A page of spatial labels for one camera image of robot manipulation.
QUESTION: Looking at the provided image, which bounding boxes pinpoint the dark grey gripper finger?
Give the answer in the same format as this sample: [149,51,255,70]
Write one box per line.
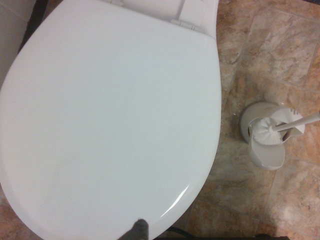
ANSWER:
[120,218,150,240]

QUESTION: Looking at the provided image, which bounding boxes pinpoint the black floor cable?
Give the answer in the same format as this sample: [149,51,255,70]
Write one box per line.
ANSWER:
[168,225,203,238]

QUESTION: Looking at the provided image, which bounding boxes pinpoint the white toilet brush holder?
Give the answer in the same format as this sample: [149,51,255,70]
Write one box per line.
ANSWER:
[240,100,307,172]

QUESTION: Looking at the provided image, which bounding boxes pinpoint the white toilet seat lid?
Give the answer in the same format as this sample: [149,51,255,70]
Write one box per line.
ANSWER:
[0,0,224,238]

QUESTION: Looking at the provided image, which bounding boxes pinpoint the white toilet brush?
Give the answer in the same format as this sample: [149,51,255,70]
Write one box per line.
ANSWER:
[251,111,320,147]

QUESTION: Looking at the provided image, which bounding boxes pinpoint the black baseboard strip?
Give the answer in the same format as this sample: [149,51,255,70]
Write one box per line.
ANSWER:
[16,0,51,55]

